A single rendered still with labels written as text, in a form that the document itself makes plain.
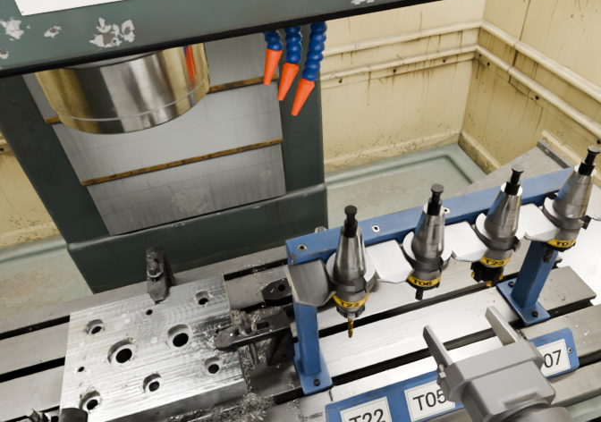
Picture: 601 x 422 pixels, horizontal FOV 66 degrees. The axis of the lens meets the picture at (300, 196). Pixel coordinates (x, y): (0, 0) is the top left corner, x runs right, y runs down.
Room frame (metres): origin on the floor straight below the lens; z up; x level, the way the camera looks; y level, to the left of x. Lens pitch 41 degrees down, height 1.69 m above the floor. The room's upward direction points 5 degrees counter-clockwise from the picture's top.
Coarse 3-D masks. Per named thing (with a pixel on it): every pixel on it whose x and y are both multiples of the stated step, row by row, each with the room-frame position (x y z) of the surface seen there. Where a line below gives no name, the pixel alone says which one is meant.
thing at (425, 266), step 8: (408, 240) 0.42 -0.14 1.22; (448, 240) 0.42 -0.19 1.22; (408, 248) 0.41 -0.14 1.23; (448, 248) 0.40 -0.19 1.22; (408, 256) 0.40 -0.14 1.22; (416, 256) 0.39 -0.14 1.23; (440, 256) 0.39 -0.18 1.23; (448, 256) 0.39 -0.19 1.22; (416, 264) 0.39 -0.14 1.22; (424, 264) 0.38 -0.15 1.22; (432, 264) 0.38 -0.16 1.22; (440, 264) 0.39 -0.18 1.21; (448, 264) 0.39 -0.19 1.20; (416, 272) 0.38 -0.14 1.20; (424, 272) 0.38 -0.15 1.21
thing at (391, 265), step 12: (396, 240) 0.44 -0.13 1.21; (372, 252) 0.41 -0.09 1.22; (384, 252) 0.41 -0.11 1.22; (396, 252) 0.41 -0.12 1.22; (384, 264) 0.39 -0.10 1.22; (396, 264) 0.39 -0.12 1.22; (408, 264) 0.39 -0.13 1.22; (384, 276) 0.37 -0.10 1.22; (396, 276) 0.37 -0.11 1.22; (408, 276) 0.37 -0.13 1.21
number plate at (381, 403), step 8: (376, 400) 0.33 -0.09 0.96; (384, 400) 0.33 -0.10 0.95; (352, 408) 0.32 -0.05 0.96; (360, 408) 0.32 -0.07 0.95; (368, 408) 0.32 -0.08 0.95; (376, 408) 0.32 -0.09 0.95; (384, 408) 0.32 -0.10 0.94; (344, 416) 0.31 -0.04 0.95; (352, 416) 0.31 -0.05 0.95; (360, 416) 0.31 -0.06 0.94; (368, 416) 0.31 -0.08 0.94; (376, 416) 0.31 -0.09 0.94; (384, 416) 0.31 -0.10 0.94
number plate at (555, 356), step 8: (552, 344) 0.40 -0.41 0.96; (560, 344) 0.40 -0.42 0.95; (544, 352) 0.39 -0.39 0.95; (552, 352) 0.39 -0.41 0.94; (560, 352) 0.39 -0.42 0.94; (552, 360) 0.38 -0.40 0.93; (560, 360) 0.38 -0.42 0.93; (568, 360) 0.38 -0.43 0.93; (544, 368) 0.37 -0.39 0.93; (552, 368) 0.37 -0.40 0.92; (560, 368) 0.37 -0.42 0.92
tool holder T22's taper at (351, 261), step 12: (348, 240) 0.37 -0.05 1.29; (360, 240) 0.38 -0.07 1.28; (336, 252) 0.38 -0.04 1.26; (348, 252) 0.37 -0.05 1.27; (360, 252) 0.37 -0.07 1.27; (336, 264) 0.38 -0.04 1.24; (348, 264) 0.37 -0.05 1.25; (360, 264) 0.37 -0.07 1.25; (348, 276) 0.36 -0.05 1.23; (360, 276) 0.37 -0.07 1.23
